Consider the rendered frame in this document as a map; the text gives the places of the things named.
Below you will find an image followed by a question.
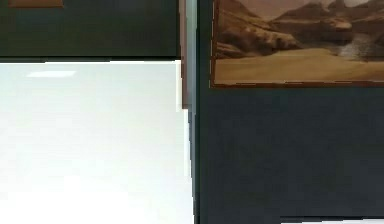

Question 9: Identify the brown wooden door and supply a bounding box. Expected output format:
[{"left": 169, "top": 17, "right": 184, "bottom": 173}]
[{"left": 178, "top": 0, "right": 193, "bottom": 110}]

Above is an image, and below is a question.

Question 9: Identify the brown framed landscape painting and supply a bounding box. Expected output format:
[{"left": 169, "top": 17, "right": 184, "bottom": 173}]
[{"left": 209, "top": 0, "right": 384, "bottom": 89}]

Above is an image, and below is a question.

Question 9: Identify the small brown framed picture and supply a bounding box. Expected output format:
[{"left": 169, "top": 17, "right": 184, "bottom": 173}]
[{"left": 7, "top": 0, "right": 65, "bottom": 9}]

